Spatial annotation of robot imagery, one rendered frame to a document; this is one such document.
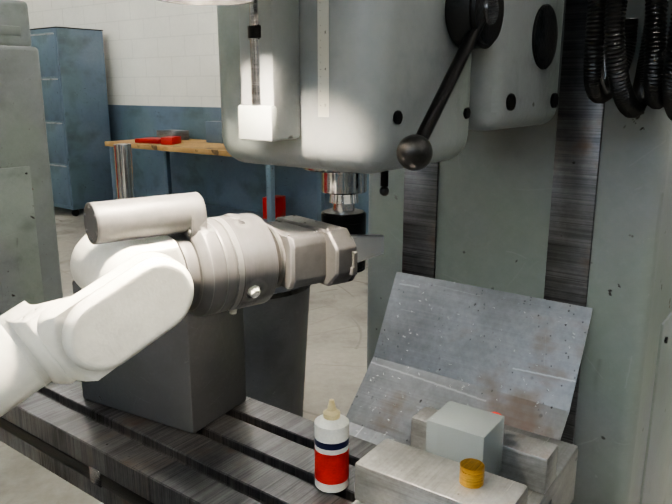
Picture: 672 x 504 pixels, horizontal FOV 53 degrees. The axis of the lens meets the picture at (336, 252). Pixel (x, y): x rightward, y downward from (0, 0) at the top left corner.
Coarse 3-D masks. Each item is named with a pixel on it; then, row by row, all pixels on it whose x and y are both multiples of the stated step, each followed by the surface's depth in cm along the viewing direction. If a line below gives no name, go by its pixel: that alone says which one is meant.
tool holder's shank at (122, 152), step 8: (120, 144) 94; (128, 144) 94; (120, 152) 94; (128, 152) 94; (120, 160) 94; (128, 160) 95; (120, 168) 94; (128, 168) 95; (120, 176) 95; (128, 176) 95; (120, 184) 95; (128, 184) 95; (120, 192) 95; (128, 192) 95
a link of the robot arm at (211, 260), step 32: (192, 192) 59; (96, 224) 53; (128, 224) 54; (160, 224) 56; (192, 224) 58; (96, 256) 56; (128, 256) 53; (192, 256) 57; (224, 256) 58; (224, 288) 58
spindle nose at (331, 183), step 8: (328, 176) 68; (336, 176) 67; (344, 176) 67; (352, 176) 67; (360, 176) 68; (328, 184) 68; (336, 184) 67; (344, 184) 67; (352, 184) 67; (360, 184) 68; (328, 192) 68; (336, 192) 68; (344, 192) 67; (352, 192) 68; (360, 192) 68
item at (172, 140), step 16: (208, 128) 637; (112, 144) 650; (144, 144) 621; (160, 144) 621; (176, 144) 621; (192, 144) 621; (208, 144) 621; (112, 160) 659; (112, 176) 664; (272, 176) 538; (320, 176) 589; (272, 192) 541; (320, 192) 592; (208, 208) 665; (224, 208) 665; (272, 208) 544; (320, 208) 596
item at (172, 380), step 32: (192, 320) 88; (224, 320) 94; (160, 352) 91; (192, 352) 89; (224, 352) 95; (96, 384) 99; (128, 384) 96; (160, 384) 92; (192, 384) 90; (224, 384) 96; (160, 416) 94; (192, 416) 91
